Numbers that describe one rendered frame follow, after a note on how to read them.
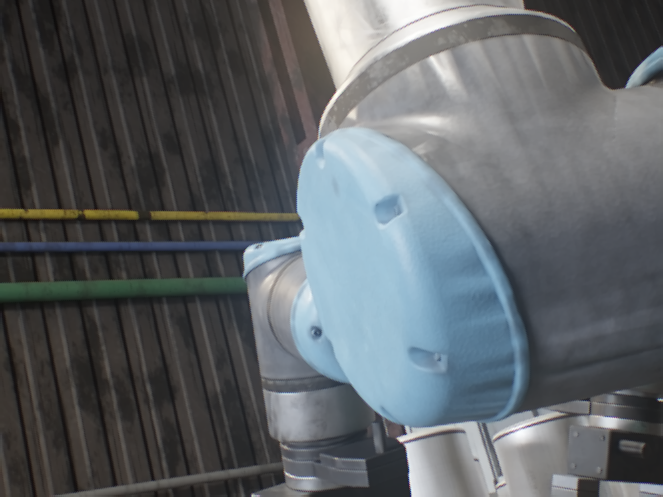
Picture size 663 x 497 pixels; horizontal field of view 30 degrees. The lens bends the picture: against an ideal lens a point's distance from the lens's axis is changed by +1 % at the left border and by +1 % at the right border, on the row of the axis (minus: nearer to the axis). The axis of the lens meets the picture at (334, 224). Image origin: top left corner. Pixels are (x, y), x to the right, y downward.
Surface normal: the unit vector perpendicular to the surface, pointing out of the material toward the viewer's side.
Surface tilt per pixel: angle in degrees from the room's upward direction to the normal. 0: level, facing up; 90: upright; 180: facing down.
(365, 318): 95
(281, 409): 102
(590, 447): 83
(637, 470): 113
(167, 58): 90
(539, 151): 80
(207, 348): 90
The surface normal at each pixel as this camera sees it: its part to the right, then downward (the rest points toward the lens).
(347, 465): -0.55, 0.15
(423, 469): -0.06, -0.32
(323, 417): 0.09, 0.08
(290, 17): 0.58, -0.41
